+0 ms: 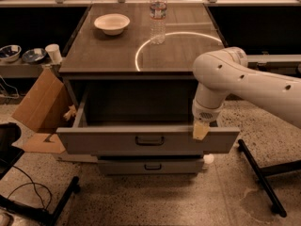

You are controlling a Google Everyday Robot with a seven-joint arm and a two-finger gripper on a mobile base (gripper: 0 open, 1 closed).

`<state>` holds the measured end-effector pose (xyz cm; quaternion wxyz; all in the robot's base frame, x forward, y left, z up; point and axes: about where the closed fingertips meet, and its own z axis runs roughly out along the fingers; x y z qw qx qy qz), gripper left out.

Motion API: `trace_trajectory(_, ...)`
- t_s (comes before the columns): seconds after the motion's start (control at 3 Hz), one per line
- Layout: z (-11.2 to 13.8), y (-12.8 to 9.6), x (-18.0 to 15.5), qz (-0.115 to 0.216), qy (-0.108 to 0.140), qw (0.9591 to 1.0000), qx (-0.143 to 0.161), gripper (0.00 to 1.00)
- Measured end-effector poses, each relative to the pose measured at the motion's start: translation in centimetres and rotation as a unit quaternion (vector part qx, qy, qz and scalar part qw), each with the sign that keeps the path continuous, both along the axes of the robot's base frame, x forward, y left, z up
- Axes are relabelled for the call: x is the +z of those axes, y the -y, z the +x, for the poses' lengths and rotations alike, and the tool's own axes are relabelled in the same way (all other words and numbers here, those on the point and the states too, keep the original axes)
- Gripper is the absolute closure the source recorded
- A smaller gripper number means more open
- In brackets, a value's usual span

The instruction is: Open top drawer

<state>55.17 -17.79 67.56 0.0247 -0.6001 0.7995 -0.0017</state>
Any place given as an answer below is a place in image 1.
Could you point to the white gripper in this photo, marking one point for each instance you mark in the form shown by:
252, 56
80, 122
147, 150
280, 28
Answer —
205, 113

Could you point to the grey top drawer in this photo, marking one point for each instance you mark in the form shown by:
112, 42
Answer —
140, 118

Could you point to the grey drawer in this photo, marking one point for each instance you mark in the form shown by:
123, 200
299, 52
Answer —
151, 166
140, 118

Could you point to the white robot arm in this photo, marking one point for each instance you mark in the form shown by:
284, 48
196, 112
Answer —
224, 72

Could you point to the dark wooden drawer cabinet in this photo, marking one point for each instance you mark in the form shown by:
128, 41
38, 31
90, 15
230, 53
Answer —
130, 55

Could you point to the grey bottom drawer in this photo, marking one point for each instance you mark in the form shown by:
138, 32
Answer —
151, 166

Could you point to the open cardboard box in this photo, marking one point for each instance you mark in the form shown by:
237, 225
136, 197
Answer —
44, 108

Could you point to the white cabinet caster wheel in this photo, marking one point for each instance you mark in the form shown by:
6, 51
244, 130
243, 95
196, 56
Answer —
208, 158

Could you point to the black stand leg right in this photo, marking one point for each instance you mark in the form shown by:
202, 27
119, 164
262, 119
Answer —
263, 173

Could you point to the clear plastic water bottle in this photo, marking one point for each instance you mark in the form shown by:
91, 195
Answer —
158, 21

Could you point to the white bowl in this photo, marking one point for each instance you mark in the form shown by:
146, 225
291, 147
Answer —
112, 24

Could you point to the white paper cup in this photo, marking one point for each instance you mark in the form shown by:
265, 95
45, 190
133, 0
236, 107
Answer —
54, 53

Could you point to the blue patterned bowl right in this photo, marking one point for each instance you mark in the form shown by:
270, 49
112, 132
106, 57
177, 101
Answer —
34, 56

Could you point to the blue patterned bowl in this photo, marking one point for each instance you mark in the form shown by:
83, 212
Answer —
10, 53
34, 56

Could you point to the blue patterned bowl left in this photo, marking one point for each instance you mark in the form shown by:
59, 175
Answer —
10, 53

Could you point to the grey metal shelf rail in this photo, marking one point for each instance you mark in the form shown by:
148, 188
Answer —
280, 64

